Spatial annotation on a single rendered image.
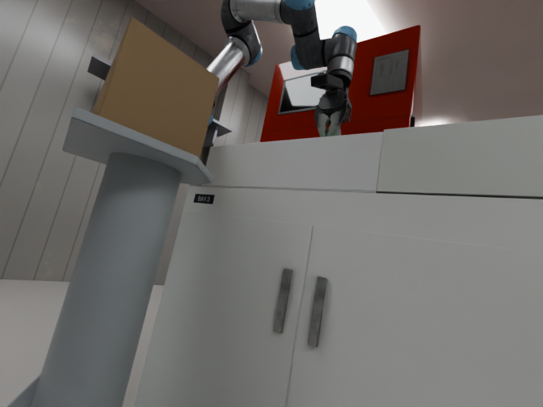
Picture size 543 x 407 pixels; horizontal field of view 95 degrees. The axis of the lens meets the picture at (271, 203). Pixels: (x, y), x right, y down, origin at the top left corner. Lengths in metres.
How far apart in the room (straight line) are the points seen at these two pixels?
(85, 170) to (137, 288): 2.52
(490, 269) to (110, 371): 0.71
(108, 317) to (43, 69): 2.86
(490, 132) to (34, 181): 3.05
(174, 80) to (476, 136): 0.64
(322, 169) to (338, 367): 0.42
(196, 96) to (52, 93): 2.58
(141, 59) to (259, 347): 0.69
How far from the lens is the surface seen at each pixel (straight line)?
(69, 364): 0.66
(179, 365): 0.86
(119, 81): 0.64
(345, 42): 0.86
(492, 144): 0.61
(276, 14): 0.91
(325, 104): 0.76
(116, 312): 0.62
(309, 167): 0.65
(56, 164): 3.06
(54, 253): 3.07
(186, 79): 0.70
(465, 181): 0.58
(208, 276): 0.76
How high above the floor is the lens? 0.66
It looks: 10 degrees up
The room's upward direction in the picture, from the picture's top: 11 degrees clockwise
